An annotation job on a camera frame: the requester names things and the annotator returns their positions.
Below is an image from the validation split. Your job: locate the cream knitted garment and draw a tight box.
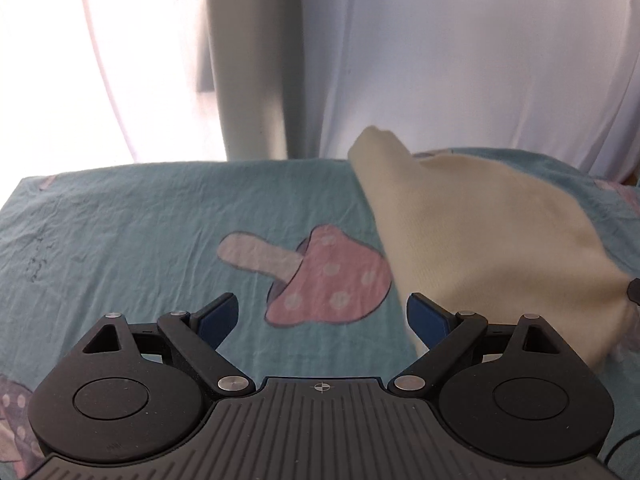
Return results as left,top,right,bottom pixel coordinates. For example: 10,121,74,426
348,127,639,368

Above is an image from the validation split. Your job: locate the teal mushroom print bedsheet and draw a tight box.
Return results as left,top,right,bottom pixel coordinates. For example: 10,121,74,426
0,146,640,480

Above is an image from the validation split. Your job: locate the white grey curtain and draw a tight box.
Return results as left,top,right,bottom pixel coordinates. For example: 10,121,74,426
205,0,639,180

